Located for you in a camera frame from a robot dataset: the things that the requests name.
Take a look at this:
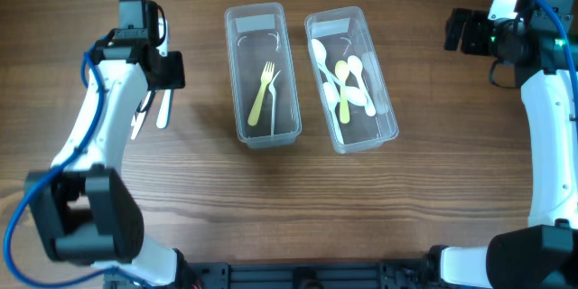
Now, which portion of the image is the thin-handled white plastic spoon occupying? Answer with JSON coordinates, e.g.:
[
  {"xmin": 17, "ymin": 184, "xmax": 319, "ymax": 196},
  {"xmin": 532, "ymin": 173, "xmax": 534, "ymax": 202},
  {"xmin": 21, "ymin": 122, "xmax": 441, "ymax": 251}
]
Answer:
[{"xmin": 322, "ymin": 82, "xmax": 343, "ymax": 144}]

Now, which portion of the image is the broad white plastic spoon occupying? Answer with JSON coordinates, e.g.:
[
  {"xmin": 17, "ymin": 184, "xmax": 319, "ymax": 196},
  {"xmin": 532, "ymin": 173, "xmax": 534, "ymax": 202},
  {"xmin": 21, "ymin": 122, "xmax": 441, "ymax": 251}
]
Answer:
[{"xmin": 333, "ymin": 76, "xmax": 367, "ymax": 107}]

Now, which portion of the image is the thick-handled white plastic spoon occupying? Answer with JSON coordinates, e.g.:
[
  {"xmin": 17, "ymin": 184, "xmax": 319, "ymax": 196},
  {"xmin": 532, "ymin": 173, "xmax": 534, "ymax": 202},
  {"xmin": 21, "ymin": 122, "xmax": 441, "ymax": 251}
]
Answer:
[{"xmin": 347, "ymin": 55, "xmax": 376, "ymax": 117}]

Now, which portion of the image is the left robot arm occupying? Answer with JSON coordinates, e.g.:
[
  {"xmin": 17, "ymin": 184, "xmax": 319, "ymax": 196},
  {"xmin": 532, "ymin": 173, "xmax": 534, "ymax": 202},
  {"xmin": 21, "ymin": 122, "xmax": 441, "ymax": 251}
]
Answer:
[{"xmin": 14, "ymin": 0, "xmax": 197, "ymax": 288}]

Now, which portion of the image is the right clear plastic container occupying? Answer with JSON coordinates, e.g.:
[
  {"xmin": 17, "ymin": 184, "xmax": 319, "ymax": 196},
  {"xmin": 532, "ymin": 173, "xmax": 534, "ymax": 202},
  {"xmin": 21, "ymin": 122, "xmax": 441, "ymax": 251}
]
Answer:
[{"xmin": 304, "ymin": 6, "xmax": 399, "ymax": 154}]

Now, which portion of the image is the cream yellow plastic fork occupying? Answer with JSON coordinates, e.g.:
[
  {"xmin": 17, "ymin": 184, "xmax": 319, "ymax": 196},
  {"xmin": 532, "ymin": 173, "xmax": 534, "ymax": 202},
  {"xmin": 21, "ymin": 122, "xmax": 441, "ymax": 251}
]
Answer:
[{"xmin": 247, "ymin": 61, "xmax": 275, "ymax": 126}]

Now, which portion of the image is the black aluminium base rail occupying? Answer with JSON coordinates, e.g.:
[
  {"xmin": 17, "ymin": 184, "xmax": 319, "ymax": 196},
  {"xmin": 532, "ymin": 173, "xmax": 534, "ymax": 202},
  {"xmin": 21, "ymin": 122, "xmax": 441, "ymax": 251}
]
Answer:
[{"xmin": 189, "ymin": 259, "xmax": 452, "ymax": 289}]

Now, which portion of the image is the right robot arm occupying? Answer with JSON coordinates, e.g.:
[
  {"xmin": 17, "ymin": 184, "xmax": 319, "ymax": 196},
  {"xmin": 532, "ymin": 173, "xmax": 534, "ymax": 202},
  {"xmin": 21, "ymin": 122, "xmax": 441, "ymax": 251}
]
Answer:
[{"xmin": 424, "ymin": 0, "xmax": 577, "ymax": 288}]

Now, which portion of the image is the cream yellow plastic spoon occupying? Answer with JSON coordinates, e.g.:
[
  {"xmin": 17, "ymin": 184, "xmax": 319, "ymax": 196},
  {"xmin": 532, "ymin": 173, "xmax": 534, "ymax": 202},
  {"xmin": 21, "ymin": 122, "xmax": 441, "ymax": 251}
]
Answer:
[{"xmin": 335, "ymin": 61, "xmax": 350, "ymax": 124}]

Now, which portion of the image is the long white plastic fork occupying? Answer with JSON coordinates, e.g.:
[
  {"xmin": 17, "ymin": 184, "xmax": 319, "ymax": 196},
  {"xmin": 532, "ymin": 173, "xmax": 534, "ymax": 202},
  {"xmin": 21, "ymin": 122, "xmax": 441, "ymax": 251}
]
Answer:
[{"xmin": 130, "ymin": 111, "xmax": 147, "ymax": 140}]

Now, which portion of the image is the slim white plastic spoon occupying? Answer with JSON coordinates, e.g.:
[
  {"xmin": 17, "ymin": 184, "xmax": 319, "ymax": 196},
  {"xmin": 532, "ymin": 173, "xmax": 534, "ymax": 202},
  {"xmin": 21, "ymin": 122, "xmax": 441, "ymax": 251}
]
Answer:
[{"xmin": 311, "ymin": 39, "xmax": 335, "ymax": 87}]

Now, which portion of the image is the clear plastic container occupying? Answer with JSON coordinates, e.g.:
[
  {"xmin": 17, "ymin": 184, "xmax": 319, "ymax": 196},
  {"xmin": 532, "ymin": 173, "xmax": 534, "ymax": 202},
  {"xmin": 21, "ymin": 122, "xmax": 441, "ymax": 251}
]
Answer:
[
  {"xmin": 225, "ymin": 3, "xmax": 302, "ymax": 149},
  {"xmin": 304, "ymin": 6, "xmax": 399, "ymax": 154}
]

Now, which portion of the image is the left clear plastic container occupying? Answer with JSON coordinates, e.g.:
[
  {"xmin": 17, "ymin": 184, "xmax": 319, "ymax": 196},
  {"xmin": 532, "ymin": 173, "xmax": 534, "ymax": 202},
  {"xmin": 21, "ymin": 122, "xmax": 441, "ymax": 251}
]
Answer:
[{"xmin": 225, "ymin": 3, "xmax": 302, "ymax": 149}]

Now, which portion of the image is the wide-handled white plastic fork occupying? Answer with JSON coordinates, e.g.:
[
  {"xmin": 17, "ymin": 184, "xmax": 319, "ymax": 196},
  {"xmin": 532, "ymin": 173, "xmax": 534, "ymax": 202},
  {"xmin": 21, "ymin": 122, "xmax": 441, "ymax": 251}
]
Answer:
[{"xmin": 155, "ymin": 89, "xmax": 172, "ymax": 129}]

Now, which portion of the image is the left blue cable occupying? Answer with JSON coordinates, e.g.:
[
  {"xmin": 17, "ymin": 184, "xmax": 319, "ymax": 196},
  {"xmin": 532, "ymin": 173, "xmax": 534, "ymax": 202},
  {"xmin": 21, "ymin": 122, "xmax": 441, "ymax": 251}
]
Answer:
[{"xmin": 2, "ymin": 33, "xmax": 154, "ymax": 289}]

